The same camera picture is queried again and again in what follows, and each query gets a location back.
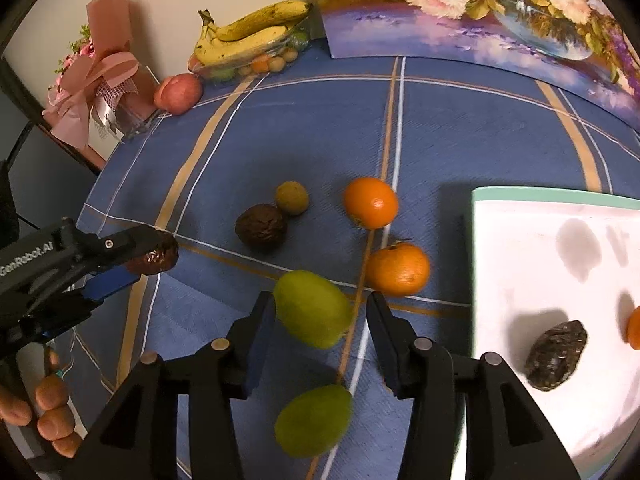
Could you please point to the red peach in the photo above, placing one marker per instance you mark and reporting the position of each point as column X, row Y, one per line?
column 177, row 94

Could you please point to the person's left hand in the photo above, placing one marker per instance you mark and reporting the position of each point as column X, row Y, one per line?
column 52, row 394

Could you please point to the wrinkled dark passion fruit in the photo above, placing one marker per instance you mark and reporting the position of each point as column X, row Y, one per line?
column 555, row 355

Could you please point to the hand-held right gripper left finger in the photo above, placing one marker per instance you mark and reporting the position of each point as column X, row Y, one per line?
column 256, row 355

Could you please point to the tan round longan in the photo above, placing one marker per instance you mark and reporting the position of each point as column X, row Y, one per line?
column 291, row 198

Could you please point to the smooth brown passion fruit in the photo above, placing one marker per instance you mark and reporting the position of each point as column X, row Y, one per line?
column 261, row 226

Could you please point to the small tan fruit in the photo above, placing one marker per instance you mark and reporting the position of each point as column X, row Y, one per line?
column 276, row 63
column 290, row 53

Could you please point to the green kiwi fruit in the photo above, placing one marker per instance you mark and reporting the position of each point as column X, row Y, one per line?
column 313, row 420
column 312, row 308

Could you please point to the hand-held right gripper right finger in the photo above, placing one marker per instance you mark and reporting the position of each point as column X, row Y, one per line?
column 386, row 357

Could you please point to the white tray with teal rim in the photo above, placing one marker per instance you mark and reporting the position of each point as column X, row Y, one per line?
column 525, row 270

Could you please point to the yellow banana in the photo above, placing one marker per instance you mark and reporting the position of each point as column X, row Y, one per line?
column 265, row 19
column 240, row 45

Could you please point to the floral painting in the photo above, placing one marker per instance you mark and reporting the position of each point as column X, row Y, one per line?
column 475, row 10

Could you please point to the small green fruit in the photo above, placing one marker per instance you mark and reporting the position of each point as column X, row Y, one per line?
column 300, row 38

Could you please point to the orange tangerine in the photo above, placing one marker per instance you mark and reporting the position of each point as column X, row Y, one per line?
column 371, row 202
column 398, row 270
column 634, row 327

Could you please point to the shiny brown passion fruit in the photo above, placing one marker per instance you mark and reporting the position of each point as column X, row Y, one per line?
column 160, row 257

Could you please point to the glass fruit bowl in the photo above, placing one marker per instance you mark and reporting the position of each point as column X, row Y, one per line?
column 250, row 60

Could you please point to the blue plaid tablecloth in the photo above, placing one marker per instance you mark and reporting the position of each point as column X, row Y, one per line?
column 450, row 125

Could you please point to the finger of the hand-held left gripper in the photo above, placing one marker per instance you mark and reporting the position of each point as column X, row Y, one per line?
column 117, row 245
column 112, row 282

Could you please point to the small orange fruit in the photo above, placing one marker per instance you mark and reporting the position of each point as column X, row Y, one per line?
column 260, row 65

